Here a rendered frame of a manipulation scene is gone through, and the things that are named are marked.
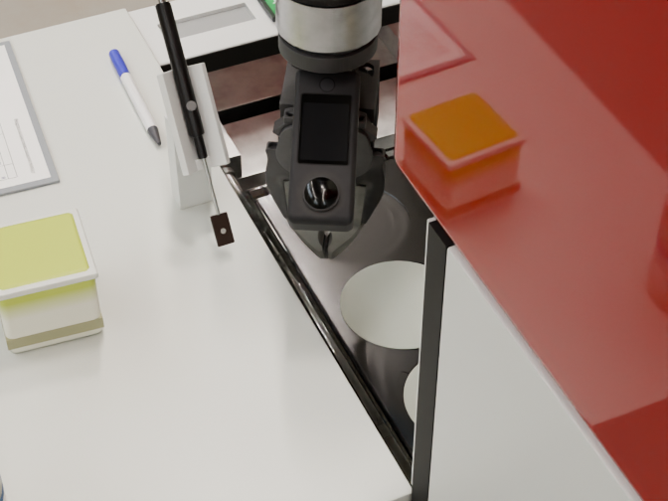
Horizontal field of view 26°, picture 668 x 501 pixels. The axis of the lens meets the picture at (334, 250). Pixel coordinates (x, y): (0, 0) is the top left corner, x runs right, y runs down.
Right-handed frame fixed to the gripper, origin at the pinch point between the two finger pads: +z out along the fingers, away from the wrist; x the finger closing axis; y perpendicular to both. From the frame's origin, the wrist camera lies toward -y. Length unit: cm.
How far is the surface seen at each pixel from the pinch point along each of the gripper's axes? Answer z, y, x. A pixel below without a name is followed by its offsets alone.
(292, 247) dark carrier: 6.3, 6.8, 3.5
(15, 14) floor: 96, 164, 82
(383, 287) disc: 6.3, 2.5, -4.6
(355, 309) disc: 6.2, -0.2, -2.5
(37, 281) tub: -6.9, -12.1, 19.4
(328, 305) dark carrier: 6.3, 0.1, -0.2
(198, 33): 0.7, 29.2, 15.1
